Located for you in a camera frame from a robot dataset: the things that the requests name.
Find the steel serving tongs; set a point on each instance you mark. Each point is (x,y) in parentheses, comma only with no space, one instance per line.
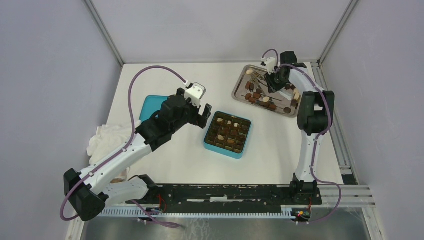
(289,93)

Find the white cloth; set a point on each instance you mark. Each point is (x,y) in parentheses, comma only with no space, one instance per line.
(108,138)

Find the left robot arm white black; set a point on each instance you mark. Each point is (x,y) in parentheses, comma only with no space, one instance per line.
(90,190)

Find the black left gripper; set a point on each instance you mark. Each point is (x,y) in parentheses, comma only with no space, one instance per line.
(198,119)

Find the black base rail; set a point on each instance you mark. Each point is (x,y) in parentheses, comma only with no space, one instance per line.
(227,198)

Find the teal chocolate box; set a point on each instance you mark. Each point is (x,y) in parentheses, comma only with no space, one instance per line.
(227,135)

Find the steel tray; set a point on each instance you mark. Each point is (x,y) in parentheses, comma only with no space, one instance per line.
(246,92)

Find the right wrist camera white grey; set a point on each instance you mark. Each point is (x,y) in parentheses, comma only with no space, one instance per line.
(270,63)

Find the wrist camera white grey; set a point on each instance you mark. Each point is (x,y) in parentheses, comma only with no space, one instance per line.
(270,63)
(195,92)

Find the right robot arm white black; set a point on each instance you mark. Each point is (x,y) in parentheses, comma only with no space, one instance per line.
(314,116)

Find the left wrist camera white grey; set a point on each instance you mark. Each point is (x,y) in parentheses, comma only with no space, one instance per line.
(195,92)

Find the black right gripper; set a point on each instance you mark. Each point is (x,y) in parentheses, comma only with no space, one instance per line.
(272,87)

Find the teal box lid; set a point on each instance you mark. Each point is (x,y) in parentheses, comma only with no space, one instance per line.
(152,103)

